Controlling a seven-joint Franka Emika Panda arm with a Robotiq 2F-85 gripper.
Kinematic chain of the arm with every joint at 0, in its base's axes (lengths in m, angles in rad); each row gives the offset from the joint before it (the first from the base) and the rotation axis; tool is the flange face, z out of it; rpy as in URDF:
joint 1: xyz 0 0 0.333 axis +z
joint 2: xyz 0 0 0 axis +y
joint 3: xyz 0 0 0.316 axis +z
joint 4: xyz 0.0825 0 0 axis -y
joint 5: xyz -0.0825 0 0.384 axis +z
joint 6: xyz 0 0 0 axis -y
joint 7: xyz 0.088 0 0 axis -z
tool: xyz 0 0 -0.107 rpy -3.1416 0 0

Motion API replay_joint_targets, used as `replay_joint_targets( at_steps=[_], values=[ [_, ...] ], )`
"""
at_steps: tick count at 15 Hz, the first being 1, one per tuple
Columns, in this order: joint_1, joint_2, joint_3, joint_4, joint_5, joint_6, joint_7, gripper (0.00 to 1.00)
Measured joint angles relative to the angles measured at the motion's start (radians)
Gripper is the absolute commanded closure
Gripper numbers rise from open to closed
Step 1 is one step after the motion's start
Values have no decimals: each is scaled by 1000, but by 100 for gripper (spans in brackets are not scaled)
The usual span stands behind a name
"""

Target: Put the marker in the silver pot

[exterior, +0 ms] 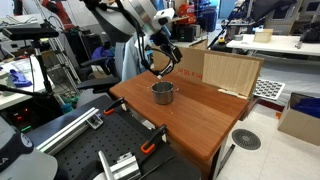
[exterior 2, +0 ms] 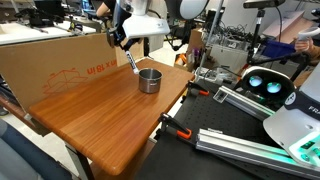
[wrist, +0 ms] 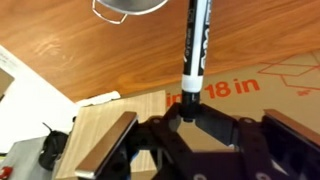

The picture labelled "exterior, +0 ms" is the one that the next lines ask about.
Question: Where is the black stereo camera bar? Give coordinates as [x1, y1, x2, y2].
[1, 27, 60, 42]

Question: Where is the red cola box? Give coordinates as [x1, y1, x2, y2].
[177, 3, 198, 25]

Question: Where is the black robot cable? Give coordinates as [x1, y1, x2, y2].
[114, 0, 175, 76]

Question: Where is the brown cardboard barrier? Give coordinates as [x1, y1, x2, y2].
[152, 42, 265, 100]

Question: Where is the black electronics box with lights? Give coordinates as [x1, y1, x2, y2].
[0, 99, 44, 134]

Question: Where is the small aluminium angle bracket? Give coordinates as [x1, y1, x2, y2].
[87, 113, 105, 130]

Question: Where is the long aluminium extrusion rail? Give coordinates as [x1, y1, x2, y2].
[35, 107, 101, 156]

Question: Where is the black marker with white cap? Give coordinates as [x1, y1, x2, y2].
[157, 67, 170, 80]

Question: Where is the black perforated breadboard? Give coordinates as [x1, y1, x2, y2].
[53, 108, 176, 180]

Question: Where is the white work table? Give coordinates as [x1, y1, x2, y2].
[226, 33, 320, 57]

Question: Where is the silver metal pot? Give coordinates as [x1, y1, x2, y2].
[148, 80, 179, 106]

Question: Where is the purple cloth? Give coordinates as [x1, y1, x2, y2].
[91, 45, 114, 62]

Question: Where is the small wooden box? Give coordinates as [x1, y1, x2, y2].
[253, 28, 274, 44]

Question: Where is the light blue lab coat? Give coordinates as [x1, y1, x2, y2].
[114, 33, 151, 83]

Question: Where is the round metal floor drain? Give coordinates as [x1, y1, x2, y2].
[231, 128, 262, 151]

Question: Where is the black and white calibration board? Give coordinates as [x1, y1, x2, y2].
[253, 78, 286, 101]

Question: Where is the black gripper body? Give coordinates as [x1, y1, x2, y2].
[151, 28, 184, 65]

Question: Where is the blue glove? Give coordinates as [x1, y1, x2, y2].
[9, 68, 33, 89]

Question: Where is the black office chair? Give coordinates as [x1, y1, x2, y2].
[75, 56, 121, 94]

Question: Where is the open cardboard box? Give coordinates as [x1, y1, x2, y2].
[277, 92, 320, 147]

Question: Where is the black camera tripod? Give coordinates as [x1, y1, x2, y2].
[0, 39, 56, 101]

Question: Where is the orange and black bar clamp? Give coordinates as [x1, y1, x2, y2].
[140, 124, 168, 155]
[103, 97, 126, 116]

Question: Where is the silver metal corner bracket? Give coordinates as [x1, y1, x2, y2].
[97, 150, 142, 180]

